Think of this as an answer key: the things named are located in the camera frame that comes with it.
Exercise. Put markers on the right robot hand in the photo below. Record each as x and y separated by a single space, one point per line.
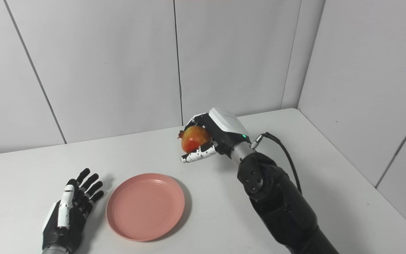
220 134

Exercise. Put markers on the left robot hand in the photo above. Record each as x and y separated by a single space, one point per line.
67 218

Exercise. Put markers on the red pomegranate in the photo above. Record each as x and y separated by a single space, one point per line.
194 139

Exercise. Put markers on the pink round plate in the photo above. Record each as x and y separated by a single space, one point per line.
145 206

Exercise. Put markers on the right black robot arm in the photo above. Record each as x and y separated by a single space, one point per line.
277 204

